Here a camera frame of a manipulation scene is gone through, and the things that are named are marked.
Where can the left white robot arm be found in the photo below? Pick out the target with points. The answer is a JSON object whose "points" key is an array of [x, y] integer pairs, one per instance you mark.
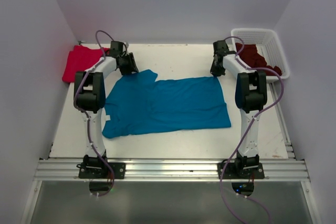
{"points": [[90, 93]]}

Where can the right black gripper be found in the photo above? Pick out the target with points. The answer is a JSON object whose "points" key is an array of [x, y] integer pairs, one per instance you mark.
{"points": [[217, 73]]}

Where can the blue t shirt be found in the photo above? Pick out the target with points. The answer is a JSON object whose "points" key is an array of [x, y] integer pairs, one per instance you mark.
{"points": [[142, 104]]}

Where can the aluminium mounting rail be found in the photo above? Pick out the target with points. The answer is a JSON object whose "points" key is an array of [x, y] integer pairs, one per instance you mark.
{"points": [[171, 170]]}

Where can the dark red t shirt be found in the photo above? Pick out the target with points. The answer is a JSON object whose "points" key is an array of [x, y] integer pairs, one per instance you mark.
{"points": [[250, 57]]}

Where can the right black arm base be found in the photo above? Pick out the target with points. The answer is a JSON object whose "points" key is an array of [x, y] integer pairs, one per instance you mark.
{"points": [[241, 170]]}

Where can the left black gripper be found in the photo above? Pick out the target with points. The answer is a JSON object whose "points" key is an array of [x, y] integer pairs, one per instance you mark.
{"points": [[132, 67]]}

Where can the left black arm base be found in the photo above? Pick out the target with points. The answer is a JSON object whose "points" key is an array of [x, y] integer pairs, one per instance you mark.
{"points": [[101, 175]]}

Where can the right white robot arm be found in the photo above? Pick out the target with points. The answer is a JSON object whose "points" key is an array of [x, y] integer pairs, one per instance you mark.
{"points": [[250, 99]]}

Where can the folded red t shirt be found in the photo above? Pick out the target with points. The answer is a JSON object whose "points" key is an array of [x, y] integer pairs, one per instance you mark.
{"points": [[80, 59]]}

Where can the white plastic basket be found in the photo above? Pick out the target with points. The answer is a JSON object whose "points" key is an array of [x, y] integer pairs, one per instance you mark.
{"points": [[267, 44]]}

